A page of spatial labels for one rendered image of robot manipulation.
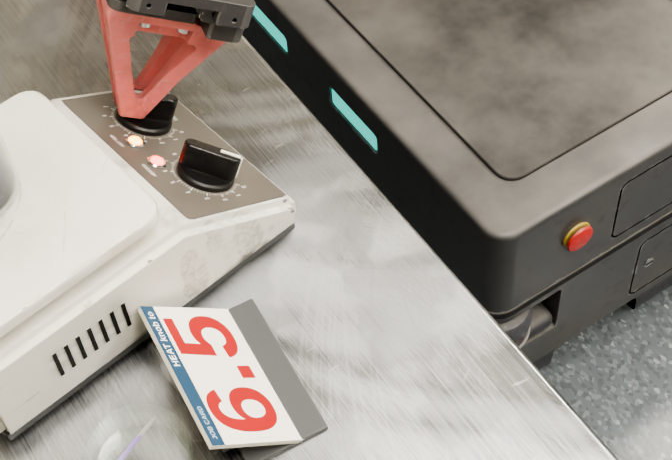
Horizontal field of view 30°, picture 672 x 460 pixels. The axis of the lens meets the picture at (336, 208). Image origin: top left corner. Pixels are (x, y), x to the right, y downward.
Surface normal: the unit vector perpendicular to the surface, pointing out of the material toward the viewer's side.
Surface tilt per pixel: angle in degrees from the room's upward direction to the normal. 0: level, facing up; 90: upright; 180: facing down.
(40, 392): 90
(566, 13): 0
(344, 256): 0
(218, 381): 40
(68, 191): 0
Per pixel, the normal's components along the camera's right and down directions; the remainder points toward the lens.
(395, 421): -0.05, -0.60
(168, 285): 0.67, 0.57
